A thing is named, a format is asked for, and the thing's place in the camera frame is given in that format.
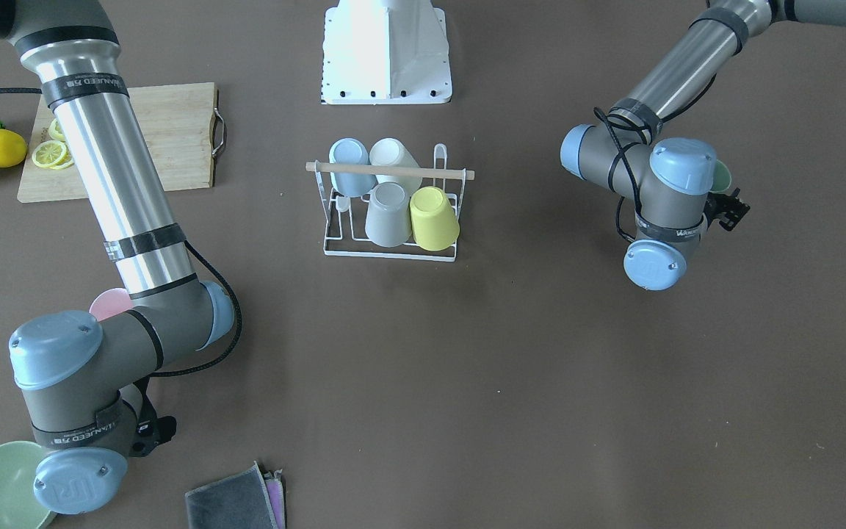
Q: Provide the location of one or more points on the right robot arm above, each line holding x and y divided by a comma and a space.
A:
84, 380

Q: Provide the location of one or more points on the grey cup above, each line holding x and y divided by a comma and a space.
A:
388, 220

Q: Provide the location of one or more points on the purple cloth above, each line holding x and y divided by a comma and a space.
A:
273, 481

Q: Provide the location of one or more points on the white wire cup holder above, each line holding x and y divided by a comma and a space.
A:
345, 217

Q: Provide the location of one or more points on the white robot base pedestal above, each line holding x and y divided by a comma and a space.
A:
385, 53

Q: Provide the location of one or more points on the lemon slice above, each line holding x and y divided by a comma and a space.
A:
55, 132
63, 163
48, 153

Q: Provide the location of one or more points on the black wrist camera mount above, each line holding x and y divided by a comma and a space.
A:
152, 430

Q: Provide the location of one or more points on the light blue cup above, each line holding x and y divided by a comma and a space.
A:
349, 151

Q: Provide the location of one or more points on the pink cup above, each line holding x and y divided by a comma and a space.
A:
110, 303

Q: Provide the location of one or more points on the grey cloth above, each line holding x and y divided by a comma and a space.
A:
239, 501

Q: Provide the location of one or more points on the wooden cutting board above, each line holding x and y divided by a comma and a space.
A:
182, 129

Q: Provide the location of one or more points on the yellow cup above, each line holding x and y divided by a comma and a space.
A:
434, 223

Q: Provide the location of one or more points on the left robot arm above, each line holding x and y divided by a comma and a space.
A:
677, 187

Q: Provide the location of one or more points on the teal green cup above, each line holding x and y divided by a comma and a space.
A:
722, 178

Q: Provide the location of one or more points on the green bowl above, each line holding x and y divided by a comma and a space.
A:
18, 505

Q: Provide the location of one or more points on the white cup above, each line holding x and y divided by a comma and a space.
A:
390, 152

